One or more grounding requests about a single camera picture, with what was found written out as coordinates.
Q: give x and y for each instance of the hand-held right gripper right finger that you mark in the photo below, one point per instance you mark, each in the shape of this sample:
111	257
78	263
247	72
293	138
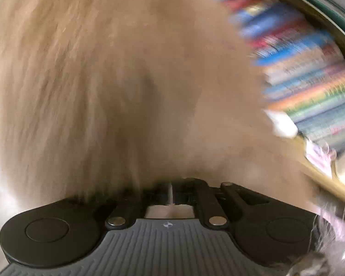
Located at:
207	204

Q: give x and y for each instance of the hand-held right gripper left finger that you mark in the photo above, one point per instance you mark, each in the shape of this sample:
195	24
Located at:
126	210

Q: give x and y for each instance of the wooden bookshelf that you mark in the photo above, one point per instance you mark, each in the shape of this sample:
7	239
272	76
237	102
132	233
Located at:
327	184

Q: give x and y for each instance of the small white plastic box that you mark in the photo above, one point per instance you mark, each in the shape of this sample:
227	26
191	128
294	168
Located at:
281	123

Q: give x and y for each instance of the row of colourful books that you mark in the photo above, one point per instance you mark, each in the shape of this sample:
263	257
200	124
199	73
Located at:
304	86

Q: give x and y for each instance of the brown furry plush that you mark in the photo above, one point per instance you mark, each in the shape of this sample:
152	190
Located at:
103	77

